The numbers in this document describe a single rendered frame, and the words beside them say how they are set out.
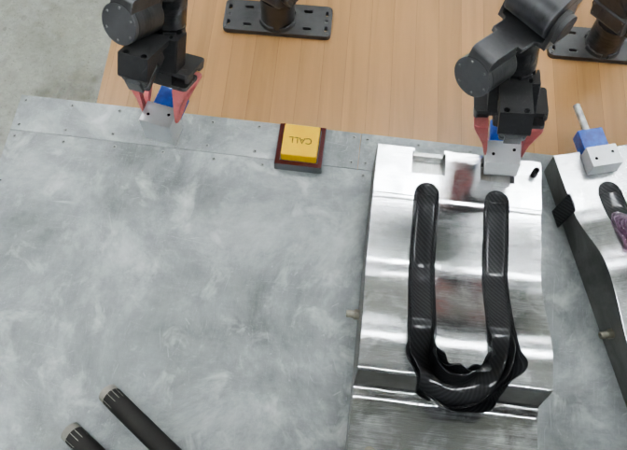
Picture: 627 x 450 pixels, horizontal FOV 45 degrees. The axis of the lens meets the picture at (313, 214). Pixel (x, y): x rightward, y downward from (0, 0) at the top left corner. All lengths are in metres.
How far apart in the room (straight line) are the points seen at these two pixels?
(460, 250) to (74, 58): 1.62
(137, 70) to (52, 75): 1.44
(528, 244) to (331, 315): 0.32
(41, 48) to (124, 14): 1.53
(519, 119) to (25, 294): 0.78
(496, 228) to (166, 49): 0.55
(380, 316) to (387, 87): 0.49
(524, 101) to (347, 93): 0.43
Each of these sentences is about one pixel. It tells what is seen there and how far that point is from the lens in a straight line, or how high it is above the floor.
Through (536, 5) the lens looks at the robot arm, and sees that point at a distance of 1.02.
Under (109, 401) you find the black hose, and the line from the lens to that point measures 1.16.
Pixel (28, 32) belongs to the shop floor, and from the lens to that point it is 2.61.
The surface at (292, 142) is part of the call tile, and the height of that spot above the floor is 0.84.
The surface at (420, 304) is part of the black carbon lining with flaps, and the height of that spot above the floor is 0.91.
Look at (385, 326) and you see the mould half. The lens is 1.06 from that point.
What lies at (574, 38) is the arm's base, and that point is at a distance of 1.53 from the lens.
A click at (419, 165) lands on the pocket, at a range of 1.24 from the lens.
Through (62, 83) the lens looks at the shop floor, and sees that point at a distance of 2.46.
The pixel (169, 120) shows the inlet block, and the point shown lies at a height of 0.95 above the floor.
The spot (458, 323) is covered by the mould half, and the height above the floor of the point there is 0.92.
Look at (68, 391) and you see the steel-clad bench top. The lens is 1.21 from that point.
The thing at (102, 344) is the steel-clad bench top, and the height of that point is 0.80.
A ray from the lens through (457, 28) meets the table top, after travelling 1.50.
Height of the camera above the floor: 1.94
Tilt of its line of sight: 65 degrees down
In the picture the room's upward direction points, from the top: 3 degrees clockwise
